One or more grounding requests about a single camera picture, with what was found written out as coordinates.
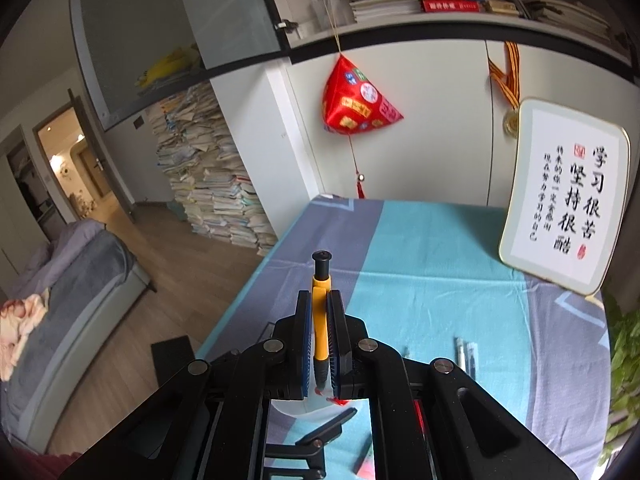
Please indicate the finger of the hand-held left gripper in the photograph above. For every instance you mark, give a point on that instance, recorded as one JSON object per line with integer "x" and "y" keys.
{"x": 320, "y": 437}

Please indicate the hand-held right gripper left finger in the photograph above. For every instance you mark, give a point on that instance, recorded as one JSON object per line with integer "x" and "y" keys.
{"x": 303, "y": 350}

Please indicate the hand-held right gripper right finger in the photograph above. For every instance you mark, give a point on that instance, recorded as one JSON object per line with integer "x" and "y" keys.
{"x": 336, "y": 350}

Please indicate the yellow black pen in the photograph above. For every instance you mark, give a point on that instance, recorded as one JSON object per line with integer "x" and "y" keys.
{"x": 320, "y": 320}

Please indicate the clear white pen holder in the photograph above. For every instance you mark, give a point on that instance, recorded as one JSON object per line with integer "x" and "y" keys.
{"x": 305, "y": 406}

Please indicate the clear gel pen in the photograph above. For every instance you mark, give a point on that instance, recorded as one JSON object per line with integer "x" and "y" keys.
{"x": 459, "y": 352}
{"x": 471, "y": 357}

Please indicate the red cap pen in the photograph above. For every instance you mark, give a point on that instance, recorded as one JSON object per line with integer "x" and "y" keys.
{"x": 337, "y": 400}

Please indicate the black chair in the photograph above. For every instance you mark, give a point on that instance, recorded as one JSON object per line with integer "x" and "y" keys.
{"x": 175, "y": 360}

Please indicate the blue teal tablecloth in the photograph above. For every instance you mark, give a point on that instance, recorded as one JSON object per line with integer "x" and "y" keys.
{"x": 450, "y": 285}

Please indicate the tall pile of books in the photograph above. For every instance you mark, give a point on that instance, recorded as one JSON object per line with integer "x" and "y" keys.
{"x": 215, "y": 185}

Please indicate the grey bed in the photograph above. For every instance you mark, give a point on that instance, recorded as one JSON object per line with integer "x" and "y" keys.
{"x": 100, "y": 310}

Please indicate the red pyramid hanging ornament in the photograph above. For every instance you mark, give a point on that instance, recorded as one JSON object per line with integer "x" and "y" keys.
{"x": 357, "y": 95}

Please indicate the person's maroon clothing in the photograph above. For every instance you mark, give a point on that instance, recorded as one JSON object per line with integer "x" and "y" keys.
{"x": 55, "y": 467}

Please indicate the framed calligraphy sign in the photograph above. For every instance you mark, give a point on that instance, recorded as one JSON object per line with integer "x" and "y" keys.
{"x": 565, "y": 195}

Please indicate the pink cloth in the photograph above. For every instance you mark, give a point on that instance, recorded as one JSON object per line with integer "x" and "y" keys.
{"x": 20, "y": 330}

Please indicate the gold medal with striped ribbon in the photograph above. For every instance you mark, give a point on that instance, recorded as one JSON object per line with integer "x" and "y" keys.
{"x": 511, "y": 123}

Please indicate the green plant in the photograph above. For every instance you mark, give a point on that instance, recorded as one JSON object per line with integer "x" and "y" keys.
{"x": 622, "y": 360}

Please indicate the yellow plush toy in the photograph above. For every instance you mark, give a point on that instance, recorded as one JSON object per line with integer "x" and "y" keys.
{"x": 170, "y": 63}

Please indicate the metal cabinet hinge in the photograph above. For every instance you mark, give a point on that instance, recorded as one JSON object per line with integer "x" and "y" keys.
{"x": 289, "y": 26}

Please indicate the clear acrylic container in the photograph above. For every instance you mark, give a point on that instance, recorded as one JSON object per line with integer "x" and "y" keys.
{"x": 330, "y": 10}

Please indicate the glass cabinet door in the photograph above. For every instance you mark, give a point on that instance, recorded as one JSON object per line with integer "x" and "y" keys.
{"x": 150, "y": 20}

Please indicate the beige book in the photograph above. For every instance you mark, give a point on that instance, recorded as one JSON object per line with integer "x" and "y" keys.
{"x": 502, "y": 6}

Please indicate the stack of worn books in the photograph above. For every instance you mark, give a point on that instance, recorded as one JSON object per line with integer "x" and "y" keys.
{"x": 570, "y": 15}

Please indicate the dark wall switch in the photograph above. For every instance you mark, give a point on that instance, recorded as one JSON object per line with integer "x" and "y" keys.
{"x": 139, "y": 122}

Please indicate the white wall shelf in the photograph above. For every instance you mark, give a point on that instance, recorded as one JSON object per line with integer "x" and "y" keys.
{"x": 400, "y": 28}

